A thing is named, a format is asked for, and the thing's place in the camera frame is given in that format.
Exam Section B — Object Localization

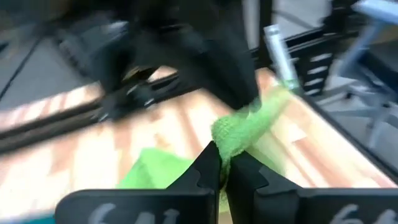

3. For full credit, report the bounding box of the black slotted panel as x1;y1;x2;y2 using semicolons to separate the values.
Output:
292;30;338;98

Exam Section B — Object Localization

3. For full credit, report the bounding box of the teal plastic bin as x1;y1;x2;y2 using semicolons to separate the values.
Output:
12;215;57;224

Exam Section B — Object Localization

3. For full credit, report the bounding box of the gray stand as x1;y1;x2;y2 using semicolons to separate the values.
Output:
325;0;398;151

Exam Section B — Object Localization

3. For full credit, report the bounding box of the silver metal post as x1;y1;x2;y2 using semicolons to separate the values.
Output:
263;24;300;91

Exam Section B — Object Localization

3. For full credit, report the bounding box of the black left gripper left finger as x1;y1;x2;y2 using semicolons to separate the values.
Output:
55;140;223;224

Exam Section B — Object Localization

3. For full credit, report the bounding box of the small green microfiber towel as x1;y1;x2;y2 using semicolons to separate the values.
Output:
116;81;300;213

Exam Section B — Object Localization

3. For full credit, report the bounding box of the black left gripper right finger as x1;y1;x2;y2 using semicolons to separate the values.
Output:
225;151;398;224

